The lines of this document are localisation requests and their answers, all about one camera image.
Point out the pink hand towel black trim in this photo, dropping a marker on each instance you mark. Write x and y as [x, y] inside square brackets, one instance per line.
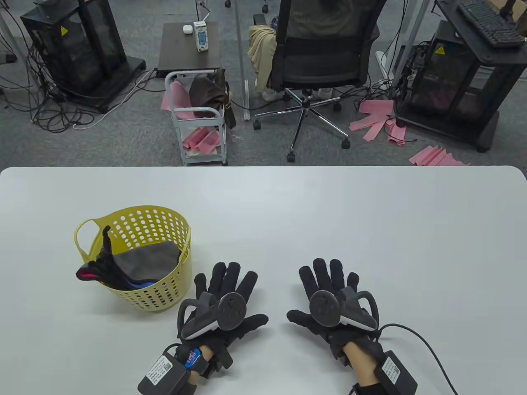
[84, 273]

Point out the black computer keyboard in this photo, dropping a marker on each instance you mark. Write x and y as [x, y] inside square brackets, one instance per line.
[490, 24]

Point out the yellow perforated plastic basket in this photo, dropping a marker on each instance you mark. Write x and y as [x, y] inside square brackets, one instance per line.
[164, 294]

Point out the black mesh equipment cabinet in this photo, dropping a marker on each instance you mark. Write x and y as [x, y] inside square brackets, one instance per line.
[494, 61]
[70, 49]

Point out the brown leather bag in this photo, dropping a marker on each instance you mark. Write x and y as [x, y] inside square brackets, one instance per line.
[208, 92]

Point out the black mesh office chair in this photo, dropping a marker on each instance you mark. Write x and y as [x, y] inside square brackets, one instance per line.
[317, 61]

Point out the white earbuds case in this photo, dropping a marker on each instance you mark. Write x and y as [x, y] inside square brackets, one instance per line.
[187, 29]

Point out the grey metal post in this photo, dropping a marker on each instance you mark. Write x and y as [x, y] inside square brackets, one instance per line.
[246, 103]

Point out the white desk leg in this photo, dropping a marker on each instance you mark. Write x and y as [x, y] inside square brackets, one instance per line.
[416, 24]

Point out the person's right hand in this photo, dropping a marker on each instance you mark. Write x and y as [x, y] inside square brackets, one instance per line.
[325, 275]

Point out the person's right forearm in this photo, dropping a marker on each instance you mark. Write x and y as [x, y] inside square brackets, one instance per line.
[362, 366]

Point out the pink paper sheet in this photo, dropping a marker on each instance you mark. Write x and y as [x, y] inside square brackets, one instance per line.
[201, 139]
[397, 133]
[368, 127]
[436, 157]
[376, 108]
[177, 96]

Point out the dark brown low table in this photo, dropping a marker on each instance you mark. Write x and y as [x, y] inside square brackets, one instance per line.
[177, 49]

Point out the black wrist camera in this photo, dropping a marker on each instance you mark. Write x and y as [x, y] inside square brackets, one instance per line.
[222, 364]
[339, 352]

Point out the black wrist smart band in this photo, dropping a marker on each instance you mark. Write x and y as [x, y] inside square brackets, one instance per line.
[192, 358]

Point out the white drink carton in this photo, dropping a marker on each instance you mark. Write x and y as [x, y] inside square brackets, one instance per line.
[201, 39]

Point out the black wrist sensor box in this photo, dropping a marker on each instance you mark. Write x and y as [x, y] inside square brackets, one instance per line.
[162, 374]
[395, 372]

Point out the grey-backed blue hand towel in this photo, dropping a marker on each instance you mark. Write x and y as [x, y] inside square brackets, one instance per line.
[144, 284]
[152, 263]

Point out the white metal trolley cart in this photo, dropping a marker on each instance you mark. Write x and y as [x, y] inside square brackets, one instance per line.
[206, 160]

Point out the grey VR controller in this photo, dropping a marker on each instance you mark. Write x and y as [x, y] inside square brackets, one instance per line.
[324, 303]
[231, 308]

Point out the person's left hand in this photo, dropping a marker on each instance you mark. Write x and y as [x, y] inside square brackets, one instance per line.
[234, 284]

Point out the person's left forearm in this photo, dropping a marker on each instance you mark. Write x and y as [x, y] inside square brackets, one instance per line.
[206, 353]

